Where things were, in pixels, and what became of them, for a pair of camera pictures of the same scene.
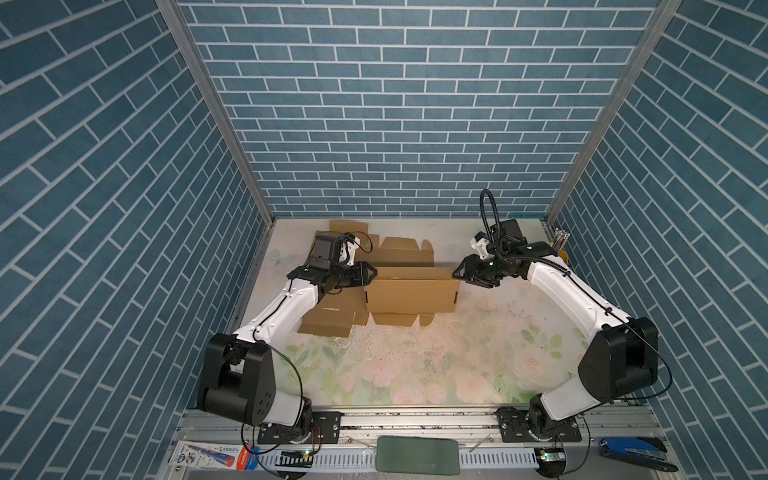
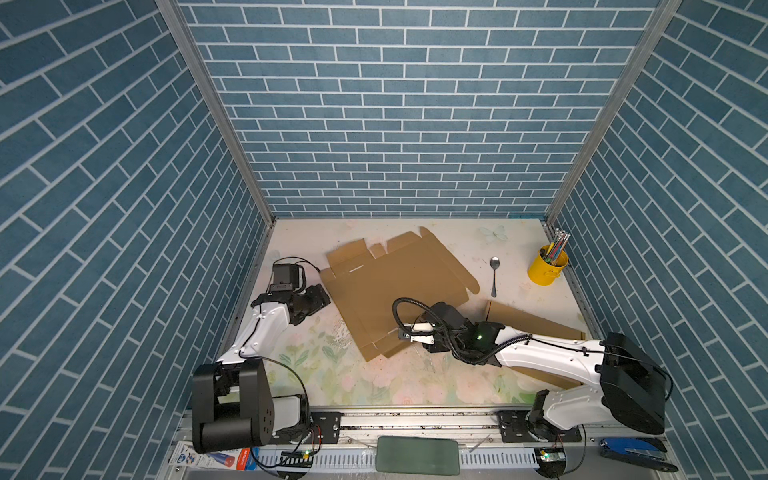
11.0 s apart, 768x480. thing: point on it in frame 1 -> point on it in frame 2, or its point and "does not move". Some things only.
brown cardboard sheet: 333,260 -> 382,290
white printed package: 211,455 does not move
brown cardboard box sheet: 413,290 -> 533,324
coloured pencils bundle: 559,240 does not move
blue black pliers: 645,451 does not move
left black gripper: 360,274 -> 318,298
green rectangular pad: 417,455 does not move
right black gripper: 471,263 -> 433,348
